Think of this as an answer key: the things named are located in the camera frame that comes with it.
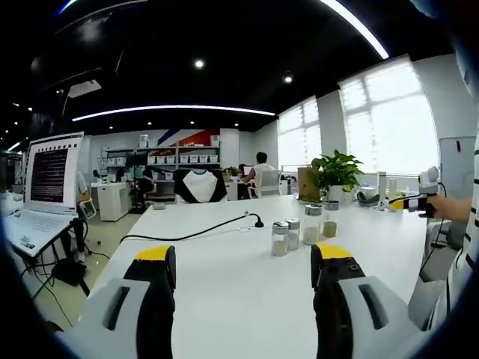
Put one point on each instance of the person's right hand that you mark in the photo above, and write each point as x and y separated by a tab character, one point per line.
438	207

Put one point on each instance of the long ceiling light strip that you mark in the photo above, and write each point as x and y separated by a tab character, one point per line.
359	28
176	109

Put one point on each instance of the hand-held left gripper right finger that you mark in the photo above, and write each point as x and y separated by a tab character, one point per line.
337	310

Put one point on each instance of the green potted plant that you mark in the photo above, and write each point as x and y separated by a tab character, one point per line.
338	168

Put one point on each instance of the white tumbler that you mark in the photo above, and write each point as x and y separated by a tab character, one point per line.
381	185

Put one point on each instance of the small seasoning bottle beige powder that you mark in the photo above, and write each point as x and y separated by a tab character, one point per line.
280	245

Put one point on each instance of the grey headphones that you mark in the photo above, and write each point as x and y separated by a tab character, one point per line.
367	198

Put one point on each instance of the white cabinet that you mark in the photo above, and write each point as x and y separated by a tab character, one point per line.
112	200

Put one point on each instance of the white laptop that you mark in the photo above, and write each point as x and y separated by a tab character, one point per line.
48	179

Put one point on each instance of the white mesh office chair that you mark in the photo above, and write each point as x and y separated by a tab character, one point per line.
271	183

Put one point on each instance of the chair with black white shirt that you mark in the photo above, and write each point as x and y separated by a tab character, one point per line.
200	185

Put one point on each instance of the grey chair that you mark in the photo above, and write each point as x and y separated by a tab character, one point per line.
436	269

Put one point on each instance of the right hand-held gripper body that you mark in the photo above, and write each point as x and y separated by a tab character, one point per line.
429	179

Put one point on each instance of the tall seasoning bottle white grains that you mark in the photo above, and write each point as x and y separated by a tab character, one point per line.
311	230

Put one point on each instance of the person's striped shirt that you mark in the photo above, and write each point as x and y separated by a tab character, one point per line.
466	254

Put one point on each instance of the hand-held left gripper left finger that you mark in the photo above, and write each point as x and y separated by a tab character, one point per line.
149	306

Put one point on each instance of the tall seasoning bottle brown powder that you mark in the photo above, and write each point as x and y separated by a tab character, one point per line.
331	226

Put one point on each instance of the small seasoning bottle white grains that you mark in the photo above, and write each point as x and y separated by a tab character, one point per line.
293	237

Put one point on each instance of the storage shelf with white bins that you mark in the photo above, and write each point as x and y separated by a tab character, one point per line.
168	159

